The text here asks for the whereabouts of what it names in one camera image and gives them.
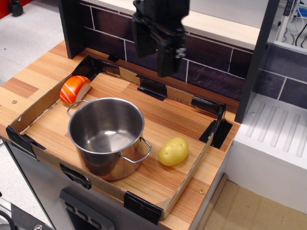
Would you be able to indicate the cardboard fence with black tape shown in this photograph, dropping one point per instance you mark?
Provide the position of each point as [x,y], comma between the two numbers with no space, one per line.
[34,126]

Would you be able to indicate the white toy sink drainer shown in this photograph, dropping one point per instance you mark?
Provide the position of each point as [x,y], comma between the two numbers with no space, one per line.
[269,153]

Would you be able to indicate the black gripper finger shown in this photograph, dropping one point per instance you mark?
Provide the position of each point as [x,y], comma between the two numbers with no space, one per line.
[145,44]
[169,58]

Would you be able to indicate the black caster wheel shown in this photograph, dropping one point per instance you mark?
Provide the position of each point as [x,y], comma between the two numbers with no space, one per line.
[15,8]

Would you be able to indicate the dark grey shelf post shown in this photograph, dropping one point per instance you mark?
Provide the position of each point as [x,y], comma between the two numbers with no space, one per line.
[267,36]

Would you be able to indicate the grey oven control panel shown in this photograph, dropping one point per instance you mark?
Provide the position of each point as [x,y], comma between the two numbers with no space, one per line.
[82,216]

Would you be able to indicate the stainless steel pot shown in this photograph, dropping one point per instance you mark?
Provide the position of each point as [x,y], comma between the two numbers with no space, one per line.
[108,134]

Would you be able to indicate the yellow toy potato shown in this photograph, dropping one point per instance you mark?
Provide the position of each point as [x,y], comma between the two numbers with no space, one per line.
[173,151]

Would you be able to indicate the salmon nigiri sushi toy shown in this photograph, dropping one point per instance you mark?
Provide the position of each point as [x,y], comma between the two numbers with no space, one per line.
[74,89]

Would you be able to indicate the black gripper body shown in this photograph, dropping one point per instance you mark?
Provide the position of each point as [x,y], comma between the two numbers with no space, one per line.
[164,18]

